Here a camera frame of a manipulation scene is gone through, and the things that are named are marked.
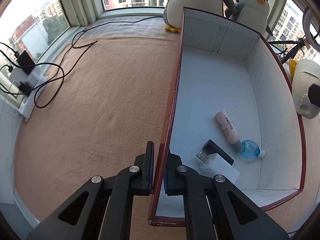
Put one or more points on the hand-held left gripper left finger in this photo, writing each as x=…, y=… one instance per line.
x=149, y=167

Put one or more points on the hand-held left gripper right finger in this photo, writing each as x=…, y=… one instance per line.
x=167, y=177

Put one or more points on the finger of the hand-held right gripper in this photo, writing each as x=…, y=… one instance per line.
x=315, y=93

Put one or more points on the white plug-in device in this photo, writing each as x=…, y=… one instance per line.
x=302, y=80

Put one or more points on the white wall charger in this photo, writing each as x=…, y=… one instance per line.
x=220, y=168

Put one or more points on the black tube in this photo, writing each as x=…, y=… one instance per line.
x=220, y=151

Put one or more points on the pink tube bottle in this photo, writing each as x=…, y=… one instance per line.
x=226, y=125

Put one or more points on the small clear blue bottle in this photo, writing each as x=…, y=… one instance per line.
x=248, y=150

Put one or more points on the white cardboard box red rim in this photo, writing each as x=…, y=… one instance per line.
x=212, y=85

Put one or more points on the yellow plastic bowl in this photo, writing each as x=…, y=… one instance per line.
x=292, y=67

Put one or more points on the black tripod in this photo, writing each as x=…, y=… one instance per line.
x=291, y=48

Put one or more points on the small penguin plush toy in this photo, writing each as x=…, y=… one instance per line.
x=252, y=10

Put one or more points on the white power strip with chargers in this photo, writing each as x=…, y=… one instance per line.
x=60, y=67

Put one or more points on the checked cloth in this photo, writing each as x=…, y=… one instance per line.
x=130, y=28

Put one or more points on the white plug adapter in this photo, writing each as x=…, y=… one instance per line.
x=33, y=79

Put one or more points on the black plug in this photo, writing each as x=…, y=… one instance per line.
x=25, y=88

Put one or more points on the black power adapter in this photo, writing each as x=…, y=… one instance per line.
x=25, y=61

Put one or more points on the white window frame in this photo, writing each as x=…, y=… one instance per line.
x=75, y=2

